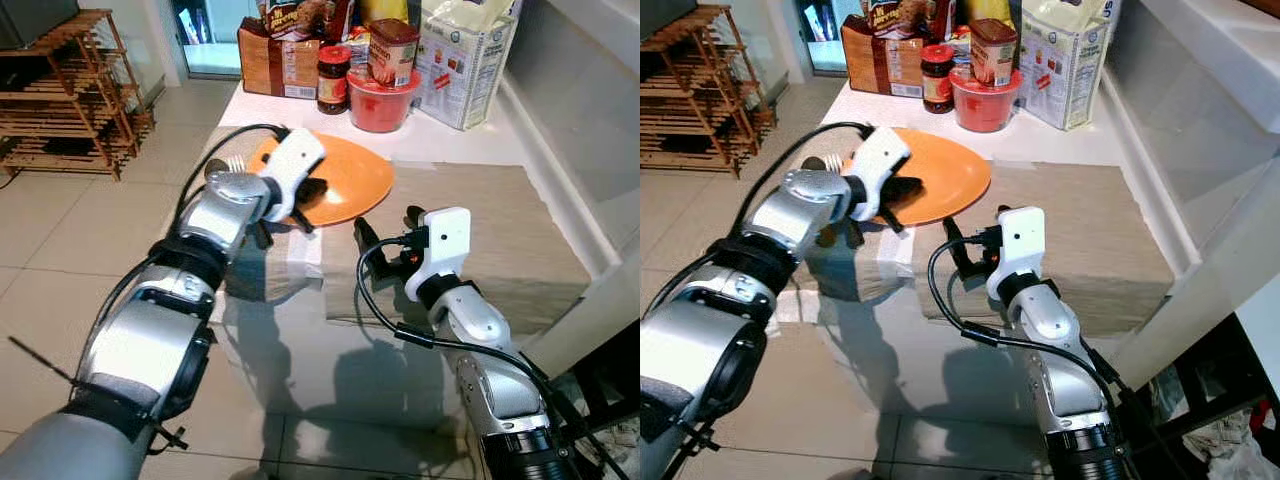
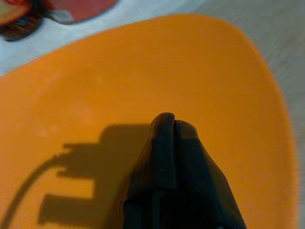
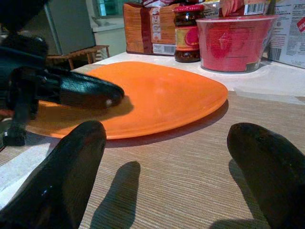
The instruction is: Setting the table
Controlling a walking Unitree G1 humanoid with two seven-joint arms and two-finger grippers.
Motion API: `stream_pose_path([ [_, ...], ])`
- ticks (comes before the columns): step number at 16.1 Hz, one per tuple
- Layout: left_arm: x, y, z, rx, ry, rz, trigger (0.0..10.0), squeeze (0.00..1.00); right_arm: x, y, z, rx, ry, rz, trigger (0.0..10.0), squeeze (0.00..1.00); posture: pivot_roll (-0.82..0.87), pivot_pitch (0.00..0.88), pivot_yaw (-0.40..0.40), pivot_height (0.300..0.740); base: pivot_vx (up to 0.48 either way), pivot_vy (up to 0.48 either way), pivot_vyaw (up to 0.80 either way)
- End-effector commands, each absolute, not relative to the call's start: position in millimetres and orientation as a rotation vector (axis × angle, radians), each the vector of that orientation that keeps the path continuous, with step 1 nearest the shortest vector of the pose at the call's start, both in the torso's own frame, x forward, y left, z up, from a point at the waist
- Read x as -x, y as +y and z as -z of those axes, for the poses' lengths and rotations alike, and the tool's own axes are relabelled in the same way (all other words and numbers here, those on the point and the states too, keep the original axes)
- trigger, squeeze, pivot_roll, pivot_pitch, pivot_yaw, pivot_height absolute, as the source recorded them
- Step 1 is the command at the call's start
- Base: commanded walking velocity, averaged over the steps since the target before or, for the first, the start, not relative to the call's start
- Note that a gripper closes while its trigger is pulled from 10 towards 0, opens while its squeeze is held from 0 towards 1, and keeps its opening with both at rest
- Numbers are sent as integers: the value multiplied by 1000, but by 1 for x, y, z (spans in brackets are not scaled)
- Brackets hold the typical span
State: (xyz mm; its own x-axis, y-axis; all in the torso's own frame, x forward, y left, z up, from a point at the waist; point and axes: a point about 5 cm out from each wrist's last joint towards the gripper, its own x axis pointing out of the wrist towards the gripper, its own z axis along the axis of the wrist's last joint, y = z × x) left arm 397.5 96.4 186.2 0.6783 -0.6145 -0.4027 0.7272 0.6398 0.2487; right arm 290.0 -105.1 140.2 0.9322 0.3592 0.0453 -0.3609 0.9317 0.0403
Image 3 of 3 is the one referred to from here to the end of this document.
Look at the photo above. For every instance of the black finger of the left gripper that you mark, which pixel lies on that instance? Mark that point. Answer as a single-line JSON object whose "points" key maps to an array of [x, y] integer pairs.
{"points": [[19, 107], [90, 91]]}

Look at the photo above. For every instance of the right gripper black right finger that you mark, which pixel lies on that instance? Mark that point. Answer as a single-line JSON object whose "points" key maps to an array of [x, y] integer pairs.
{"points": [[274, 176]]}

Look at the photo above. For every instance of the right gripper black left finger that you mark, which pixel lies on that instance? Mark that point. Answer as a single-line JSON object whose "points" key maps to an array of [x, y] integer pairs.
{"points": [[59, 181]]}

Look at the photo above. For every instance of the orange plate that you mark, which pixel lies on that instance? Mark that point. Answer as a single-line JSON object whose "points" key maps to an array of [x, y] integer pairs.
{"points": [[155, 100]]}

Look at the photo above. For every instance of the wooden slatted rack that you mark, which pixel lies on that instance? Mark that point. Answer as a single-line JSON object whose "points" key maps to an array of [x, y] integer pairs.
{"points": [[78, 53]]}

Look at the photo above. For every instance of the beige woven placemat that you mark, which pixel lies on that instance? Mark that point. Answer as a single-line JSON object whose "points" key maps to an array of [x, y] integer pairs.
{"points": [[33, 149], [178, 179]]}

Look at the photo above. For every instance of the brown food package box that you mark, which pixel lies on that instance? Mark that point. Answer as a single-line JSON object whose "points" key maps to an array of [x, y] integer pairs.
{"points": [[143, 28]]}

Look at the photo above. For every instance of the red-lid chili sauce jar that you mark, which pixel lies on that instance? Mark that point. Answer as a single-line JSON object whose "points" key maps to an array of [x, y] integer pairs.
{"points": [[187, 38]]}

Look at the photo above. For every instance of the instant noodle multipack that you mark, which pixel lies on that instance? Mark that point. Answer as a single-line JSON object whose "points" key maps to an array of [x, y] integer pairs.
{"points": [[162, 3]]}

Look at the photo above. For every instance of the red instant noodle bowl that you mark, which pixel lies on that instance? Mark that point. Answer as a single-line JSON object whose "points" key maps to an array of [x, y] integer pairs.
{"points": [[233, 45]]}

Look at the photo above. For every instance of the white flour bag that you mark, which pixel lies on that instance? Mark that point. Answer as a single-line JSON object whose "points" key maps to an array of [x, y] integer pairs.
{"points": [[290, 35]]}

